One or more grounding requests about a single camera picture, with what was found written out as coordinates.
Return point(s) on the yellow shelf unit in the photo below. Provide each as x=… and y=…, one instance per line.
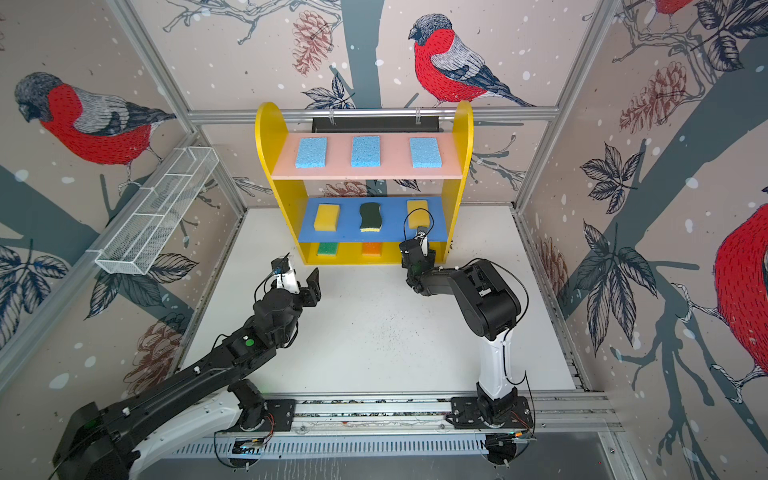
x=298, y=192

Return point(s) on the aluminium front rail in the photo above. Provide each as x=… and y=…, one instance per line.
x=344, y=415

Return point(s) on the light blue sponge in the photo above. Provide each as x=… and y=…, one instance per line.
x=425, y=152
x=311, y=153
x=366, y=152

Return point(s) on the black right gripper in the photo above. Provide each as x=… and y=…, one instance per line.
x=429, y=259

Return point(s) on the yellow sponge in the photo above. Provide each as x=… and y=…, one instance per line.
x=327, y=218
x=418, y=214

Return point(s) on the white wire mesh basket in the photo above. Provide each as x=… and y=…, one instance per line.
x=141, y=238

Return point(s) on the black bar behind shelf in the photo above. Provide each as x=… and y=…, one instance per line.
x=358, y=125

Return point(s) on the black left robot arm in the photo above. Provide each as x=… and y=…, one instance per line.
x=213, y=394

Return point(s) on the orange topped sponge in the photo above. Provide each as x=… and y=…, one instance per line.
x=372, y=249

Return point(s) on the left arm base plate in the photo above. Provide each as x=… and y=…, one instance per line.
x=271, y=415

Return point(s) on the green topped sponge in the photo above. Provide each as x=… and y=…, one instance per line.
x=327, y=249

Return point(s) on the dark green wavy scourer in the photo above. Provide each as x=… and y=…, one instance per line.
x=370, y=217

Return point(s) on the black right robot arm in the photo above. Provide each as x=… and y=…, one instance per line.
x=490, y=309

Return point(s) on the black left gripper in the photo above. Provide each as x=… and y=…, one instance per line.
x=312, y=292

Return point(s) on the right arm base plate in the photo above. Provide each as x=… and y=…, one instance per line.
x=468, y=413

